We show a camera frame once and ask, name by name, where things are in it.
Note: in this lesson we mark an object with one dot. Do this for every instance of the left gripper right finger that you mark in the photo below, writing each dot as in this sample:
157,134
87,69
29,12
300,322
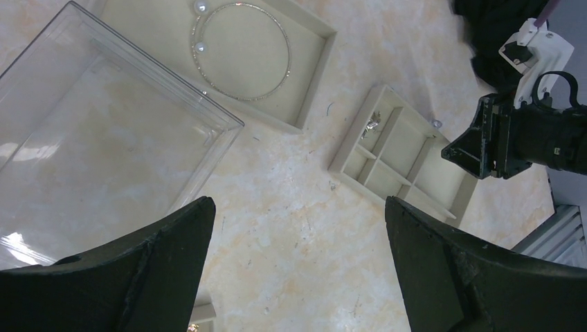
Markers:
451,280

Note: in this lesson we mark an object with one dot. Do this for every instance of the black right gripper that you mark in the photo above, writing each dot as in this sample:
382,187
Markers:
536,133

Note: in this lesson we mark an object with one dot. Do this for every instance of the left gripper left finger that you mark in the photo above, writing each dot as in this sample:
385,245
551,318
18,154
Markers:
146,280

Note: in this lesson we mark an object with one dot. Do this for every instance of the beige ring-slot tray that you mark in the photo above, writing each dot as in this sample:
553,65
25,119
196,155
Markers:
202,318

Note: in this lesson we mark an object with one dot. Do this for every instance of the beige compartment tray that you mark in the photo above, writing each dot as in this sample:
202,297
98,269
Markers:
402,158

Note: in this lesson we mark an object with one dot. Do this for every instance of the clear acrylic box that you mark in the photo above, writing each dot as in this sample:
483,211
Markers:
98,139

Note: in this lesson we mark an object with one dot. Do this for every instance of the shallow beige tray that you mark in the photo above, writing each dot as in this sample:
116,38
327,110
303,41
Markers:
162,29

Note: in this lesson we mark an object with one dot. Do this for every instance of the silver pearl-tipped bangle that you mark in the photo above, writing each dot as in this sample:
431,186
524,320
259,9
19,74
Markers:
240,49

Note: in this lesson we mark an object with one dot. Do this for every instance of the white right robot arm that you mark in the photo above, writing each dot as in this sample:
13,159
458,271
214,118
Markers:
534,50

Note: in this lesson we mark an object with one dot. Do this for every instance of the black cloth pile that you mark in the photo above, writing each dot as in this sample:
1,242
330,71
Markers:
488,25

